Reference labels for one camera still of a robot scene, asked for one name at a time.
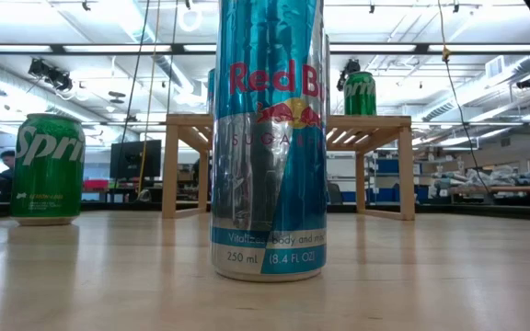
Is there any wooden slatted shelf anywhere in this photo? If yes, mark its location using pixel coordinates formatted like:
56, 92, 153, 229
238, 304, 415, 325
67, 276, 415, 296
161, 113, 417, 222

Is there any person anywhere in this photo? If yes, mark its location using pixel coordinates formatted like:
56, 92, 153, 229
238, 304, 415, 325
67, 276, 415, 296
0, 149, 17, 201

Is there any black metal table frame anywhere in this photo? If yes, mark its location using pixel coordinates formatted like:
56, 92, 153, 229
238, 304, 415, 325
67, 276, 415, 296
0, 200, 530, 223

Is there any green Sprite can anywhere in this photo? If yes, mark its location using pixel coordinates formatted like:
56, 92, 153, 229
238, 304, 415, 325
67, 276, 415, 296
343, 71, 378, 117
10, 113, 86, 227

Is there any blue storage bin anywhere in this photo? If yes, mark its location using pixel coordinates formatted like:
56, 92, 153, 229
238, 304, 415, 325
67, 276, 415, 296
368, 186, 402, 203
375, 158, 402, 175

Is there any red box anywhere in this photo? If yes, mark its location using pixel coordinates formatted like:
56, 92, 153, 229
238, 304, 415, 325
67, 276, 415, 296
83, 178, 109, 192

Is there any wooden top work table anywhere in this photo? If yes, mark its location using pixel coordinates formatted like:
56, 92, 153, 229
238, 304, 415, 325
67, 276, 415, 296
448, 185, 530, 208

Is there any hanging black cable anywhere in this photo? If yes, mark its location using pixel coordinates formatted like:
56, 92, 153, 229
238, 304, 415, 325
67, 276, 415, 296
120, 0, 151, 142
167, 0, 179, 115

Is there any white ring light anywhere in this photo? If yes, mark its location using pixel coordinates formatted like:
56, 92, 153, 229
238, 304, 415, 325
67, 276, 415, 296
177, 4, 204, 33

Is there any pile of plastic bags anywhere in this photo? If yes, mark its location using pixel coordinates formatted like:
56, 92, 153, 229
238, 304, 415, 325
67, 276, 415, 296
432, 165, 530, 188

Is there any blue silver Red Bull can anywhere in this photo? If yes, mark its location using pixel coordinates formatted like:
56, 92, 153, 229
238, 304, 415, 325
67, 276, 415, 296
206, 67, 216, 115
209, 0, 328, 283

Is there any hanging cable with yellow tag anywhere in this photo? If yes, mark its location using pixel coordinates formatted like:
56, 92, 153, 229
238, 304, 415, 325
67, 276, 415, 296
437, 0, 494, 197

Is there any black computer monitor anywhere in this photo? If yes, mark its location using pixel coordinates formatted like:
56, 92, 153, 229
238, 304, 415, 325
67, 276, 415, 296
109, 139, 163, 180

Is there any dark office chair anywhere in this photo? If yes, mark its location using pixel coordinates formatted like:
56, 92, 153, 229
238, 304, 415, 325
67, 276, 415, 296
328, 182, 344, 205

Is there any grey can with black top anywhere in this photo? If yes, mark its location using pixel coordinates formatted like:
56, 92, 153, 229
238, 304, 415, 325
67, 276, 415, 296
323, 34, 332, 116

